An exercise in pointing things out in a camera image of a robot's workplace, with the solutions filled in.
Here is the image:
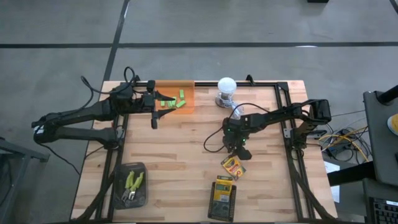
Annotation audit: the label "black perforated basket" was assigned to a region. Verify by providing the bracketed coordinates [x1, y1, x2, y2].
[207, 181, 237, 222]

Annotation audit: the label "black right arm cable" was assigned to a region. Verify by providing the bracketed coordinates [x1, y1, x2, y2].
[203, 102, 271, 154]

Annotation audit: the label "green-handled pliers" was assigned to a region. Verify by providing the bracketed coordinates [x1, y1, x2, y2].
[129, 171, 146, 200]
[122, 170, 136, 201]

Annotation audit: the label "orange translucent plastic bin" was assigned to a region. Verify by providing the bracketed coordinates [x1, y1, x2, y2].
[154, 80, 196, 115]

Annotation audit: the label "black pole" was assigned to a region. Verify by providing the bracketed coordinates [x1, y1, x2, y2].
[377, 84, 398, 105]

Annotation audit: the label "black keyboard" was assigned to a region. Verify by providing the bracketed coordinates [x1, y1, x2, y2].
[368, 195, 398, 224]

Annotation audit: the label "black desk leg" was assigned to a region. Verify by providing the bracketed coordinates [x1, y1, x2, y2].
[326, 161, 376, 187]

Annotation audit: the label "yellow cable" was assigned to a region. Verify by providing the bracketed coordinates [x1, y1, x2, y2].
[318, 126, 373, 163]

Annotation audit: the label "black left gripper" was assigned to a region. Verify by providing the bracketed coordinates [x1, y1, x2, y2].
[134, 80, 177, 129]

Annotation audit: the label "grey side table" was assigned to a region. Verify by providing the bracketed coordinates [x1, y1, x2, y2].
[363, 90, 398, 187]

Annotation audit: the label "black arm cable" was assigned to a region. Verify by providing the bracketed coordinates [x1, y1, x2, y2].
[203, 102, 271, 154]
[80, 65, 137, 95]

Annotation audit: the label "dark grey desk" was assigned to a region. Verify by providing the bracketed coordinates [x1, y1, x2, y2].
[362, 179, 398, 224]

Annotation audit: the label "black tray left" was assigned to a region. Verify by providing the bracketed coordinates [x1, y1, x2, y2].
[112, 161, 149, 210]

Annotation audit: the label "grey metal stand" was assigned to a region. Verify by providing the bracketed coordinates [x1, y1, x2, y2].
[0, 136, 50, 224]

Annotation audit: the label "yellow crayon box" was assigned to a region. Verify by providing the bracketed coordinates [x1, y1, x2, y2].
[220, 155, 247, 182]
[214, 175, 234, 203]

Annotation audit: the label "white paper sheet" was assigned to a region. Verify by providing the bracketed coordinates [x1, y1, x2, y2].
[325, 161, 341, 203]

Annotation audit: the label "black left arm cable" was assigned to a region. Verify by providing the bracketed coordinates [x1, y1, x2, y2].
[80, 65, 137, 95]

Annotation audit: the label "white bulb lamp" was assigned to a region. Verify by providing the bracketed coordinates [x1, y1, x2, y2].
[215, 77, 238, 109]

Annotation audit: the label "white power cable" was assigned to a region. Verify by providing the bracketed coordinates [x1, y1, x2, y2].
[217, 93, 245, 121]

